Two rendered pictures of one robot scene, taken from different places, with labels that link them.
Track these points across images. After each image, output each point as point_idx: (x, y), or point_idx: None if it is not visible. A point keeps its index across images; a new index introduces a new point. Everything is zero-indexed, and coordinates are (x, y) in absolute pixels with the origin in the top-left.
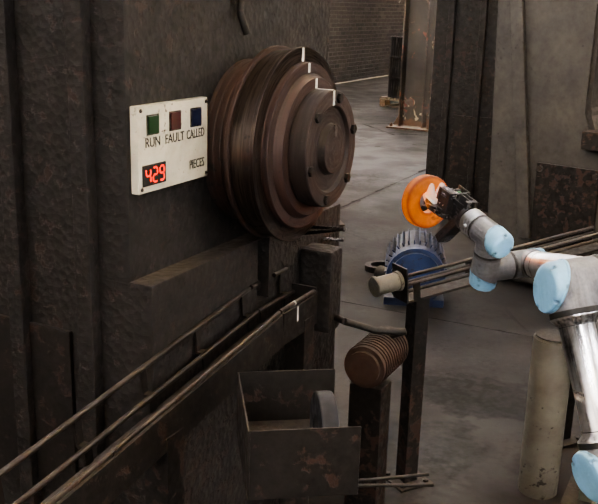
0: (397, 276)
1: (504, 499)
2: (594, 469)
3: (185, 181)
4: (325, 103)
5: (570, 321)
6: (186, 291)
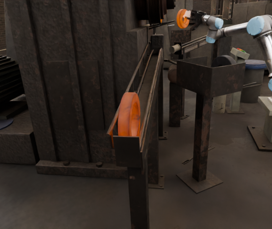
0: (178, 45)
1: (212, 115)
2: None
3: None
4: None
5: (264, 35)
6: (140, 38)
